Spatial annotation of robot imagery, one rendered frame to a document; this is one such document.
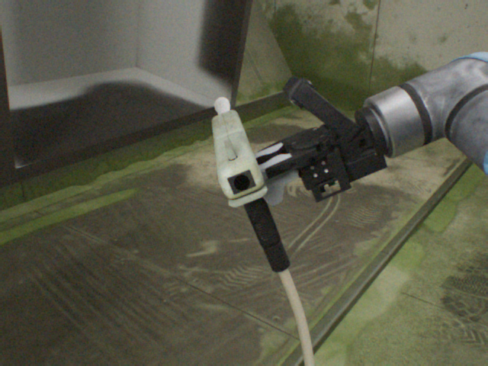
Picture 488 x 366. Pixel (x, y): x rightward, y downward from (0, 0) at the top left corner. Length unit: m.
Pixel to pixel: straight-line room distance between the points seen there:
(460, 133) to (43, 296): 1.00
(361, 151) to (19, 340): 0.83
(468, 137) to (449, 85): 0.08
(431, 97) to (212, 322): 0.69
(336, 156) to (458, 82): 0.17
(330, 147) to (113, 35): 0.81
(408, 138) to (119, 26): 0.88
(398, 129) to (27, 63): 0.84
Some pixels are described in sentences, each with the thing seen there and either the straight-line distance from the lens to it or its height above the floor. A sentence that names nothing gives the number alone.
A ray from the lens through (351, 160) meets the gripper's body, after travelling 0.65.
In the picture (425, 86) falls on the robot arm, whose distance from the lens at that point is 0.65.
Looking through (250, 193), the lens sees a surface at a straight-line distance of 0.51.
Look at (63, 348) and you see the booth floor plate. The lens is 1.10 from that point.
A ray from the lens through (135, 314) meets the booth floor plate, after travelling 1.13.
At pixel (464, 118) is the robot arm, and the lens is 0.61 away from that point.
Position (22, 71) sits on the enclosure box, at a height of 0.56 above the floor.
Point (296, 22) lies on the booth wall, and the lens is 2.90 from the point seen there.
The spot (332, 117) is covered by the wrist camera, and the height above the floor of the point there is 0.59.
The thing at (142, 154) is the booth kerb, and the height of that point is 0.09.
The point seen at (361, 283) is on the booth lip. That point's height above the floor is 0.04.
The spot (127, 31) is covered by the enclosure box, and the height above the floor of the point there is 0.63.
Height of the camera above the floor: 0.74
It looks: 23 degrees down
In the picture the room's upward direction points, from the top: straight up
